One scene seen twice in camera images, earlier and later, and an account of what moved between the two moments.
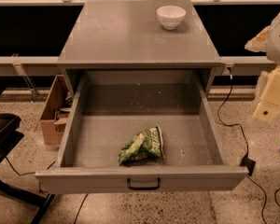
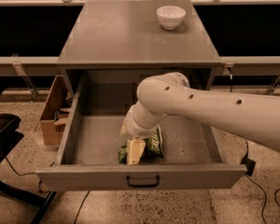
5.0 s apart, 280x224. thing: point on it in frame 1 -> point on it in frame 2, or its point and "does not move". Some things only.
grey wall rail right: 245,65 does not move
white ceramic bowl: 171,17 does not move
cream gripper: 279,41 -> 136,129
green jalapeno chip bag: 144,147 does not move
